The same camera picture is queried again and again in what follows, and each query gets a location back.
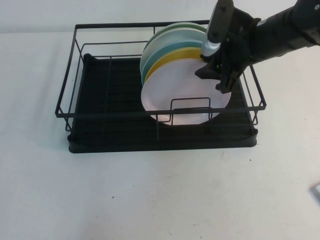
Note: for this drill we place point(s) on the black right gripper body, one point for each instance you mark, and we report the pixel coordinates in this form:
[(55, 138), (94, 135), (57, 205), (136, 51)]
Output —
[(240, 40)]

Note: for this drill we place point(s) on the white box with QR codes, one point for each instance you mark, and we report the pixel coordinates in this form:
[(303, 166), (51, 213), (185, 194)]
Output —
[(316, 192)]

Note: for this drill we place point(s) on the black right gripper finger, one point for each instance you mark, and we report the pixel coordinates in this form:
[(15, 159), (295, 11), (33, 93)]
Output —
[(228, 80), (208, 71)]

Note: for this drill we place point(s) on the yellow round plate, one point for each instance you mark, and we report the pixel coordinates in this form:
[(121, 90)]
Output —
[(175, 57)]

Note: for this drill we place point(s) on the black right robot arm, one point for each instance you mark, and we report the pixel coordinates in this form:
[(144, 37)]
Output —
[(282, 30)]

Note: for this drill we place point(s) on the pink round plate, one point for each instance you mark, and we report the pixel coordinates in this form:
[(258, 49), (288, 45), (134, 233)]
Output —
[(175, 87)]

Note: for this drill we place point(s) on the black plastic drip tray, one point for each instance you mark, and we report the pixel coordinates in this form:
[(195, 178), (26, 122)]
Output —
[(112, 82)]

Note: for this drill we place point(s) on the light blue round plate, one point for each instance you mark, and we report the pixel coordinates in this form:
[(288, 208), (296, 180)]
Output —
[(160, 53)]

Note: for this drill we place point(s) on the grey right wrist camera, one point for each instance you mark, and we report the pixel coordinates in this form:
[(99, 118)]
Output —
[(216, 25)]

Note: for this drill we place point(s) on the green round plate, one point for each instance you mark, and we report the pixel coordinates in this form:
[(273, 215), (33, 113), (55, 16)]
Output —
[(190, 25)]

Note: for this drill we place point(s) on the white round plate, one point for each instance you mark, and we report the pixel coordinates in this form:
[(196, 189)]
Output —
[(170, 37)]

